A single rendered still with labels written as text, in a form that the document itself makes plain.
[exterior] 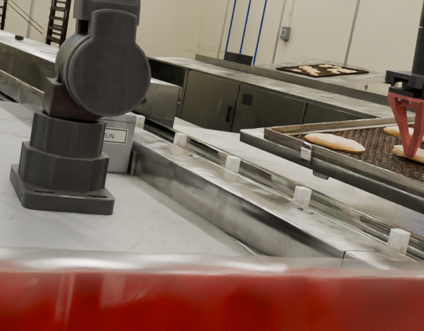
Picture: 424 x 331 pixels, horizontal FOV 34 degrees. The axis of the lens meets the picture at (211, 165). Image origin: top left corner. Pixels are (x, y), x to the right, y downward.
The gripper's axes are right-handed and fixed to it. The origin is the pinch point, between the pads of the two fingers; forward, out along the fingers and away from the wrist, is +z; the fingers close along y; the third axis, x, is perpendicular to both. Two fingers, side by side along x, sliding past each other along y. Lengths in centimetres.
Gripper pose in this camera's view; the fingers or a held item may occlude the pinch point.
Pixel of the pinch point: (423, 150)
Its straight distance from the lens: 88.8
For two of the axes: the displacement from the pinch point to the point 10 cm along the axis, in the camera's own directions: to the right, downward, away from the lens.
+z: -1.0, 9.7, 2.3
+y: 9.1, -0.1, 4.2
